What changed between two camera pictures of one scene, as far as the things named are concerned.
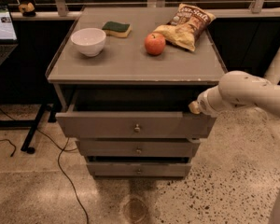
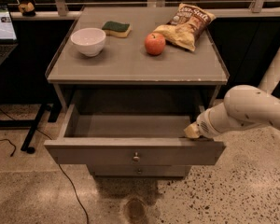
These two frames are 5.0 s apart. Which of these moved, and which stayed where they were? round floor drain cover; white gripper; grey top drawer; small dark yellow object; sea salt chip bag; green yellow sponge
Moved: white gripper; grey top drawer
Stayed: sea salt chip bag; small dark yellow object; green yellow sponge; round floor drain cover
